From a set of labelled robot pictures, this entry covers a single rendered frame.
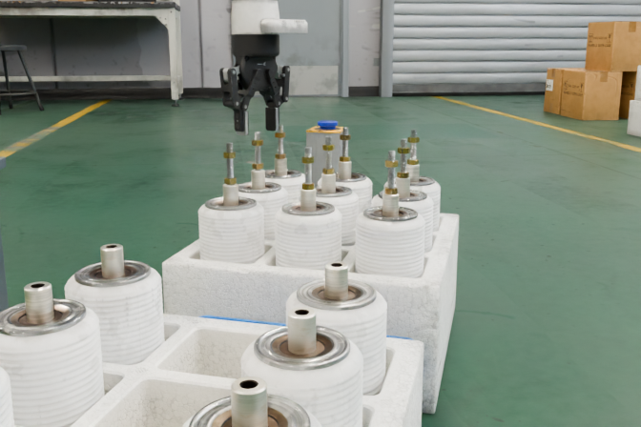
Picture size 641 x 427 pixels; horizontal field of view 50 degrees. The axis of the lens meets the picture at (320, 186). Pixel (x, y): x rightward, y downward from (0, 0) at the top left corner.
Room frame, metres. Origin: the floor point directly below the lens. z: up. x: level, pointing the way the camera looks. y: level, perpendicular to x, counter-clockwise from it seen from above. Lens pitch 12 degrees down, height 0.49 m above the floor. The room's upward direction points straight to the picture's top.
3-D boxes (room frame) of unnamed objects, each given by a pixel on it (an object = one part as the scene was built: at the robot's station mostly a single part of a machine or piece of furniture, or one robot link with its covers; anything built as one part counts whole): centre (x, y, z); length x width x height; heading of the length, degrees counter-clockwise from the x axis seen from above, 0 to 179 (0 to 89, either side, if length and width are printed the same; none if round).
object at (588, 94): (4.41, -1.72, 0.15); 0.30 x 0.24 x 0.30; 7
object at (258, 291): (1.07, -0.01, 0.09); 0.39 x 0.39 x 0.18; 75
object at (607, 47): (4.44, -1.87, 0.45); 0.30 x 0.24 x 0.30; 10
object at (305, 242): (0.95, 0.02, 0.16); 0.10 x 0.10 x 0.18
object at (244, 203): (0.98, 0.13, 0.25); 0.08 x 0.08 x 0.01
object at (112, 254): (0.67, 0.21, 0.26); 0.02 x 0.02 x 0.03
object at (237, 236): (0.98, 0.13, 0.16); 0.10 x 0.10 x 0.18
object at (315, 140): (1.37, -0.01, 0.16); 0.07 x 0.07 x 0.31; 75
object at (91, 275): (0.67, 0.21, 0.25); 0.08 x 0.08 x 0.01
